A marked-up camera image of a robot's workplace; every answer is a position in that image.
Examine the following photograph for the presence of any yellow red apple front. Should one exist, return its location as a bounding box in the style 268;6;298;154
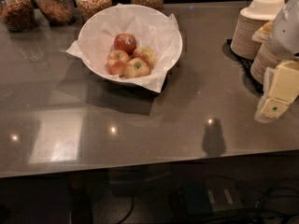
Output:
124;58;151;78

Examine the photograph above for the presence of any paper bowl stack front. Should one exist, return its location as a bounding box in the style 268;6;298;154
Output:
249;21;284;86

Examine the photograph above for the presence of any paper bowl stack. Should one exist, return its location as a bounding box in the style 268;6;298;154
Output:
249;21;284;86
230;0;285;60

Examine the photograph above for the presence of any white paper liner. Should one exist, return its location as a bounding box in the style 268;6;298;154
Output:
65;3;182;94

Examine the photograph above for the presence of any red yellow apple left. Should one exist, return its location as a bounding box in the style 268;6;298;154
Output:
107;49;130;77

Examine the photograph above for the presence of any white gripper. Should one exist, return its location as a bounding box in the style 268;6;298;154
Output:
254;0;299;123

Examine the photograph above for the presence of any black cable on floor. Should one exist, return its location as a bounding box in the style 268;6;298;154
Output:
242;177;299;224

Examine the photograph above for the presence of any white bowl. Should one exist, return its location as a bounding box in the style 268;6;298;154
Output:
77;4;184;87

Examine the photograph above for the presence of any paper bowl stack rear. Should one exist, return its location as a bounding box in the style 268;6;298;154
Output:
230;0;285;60

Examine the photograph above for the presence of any dark red apple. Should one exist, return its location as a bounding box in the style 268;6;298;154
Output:
114;34;136;55

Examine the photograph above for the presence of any dark box under table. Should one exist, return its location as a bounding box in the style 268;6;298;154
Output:
178;180;244;217

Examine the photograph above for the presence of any glass jar far left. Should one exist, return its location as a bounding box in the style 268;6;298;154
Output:
0;0;36;32

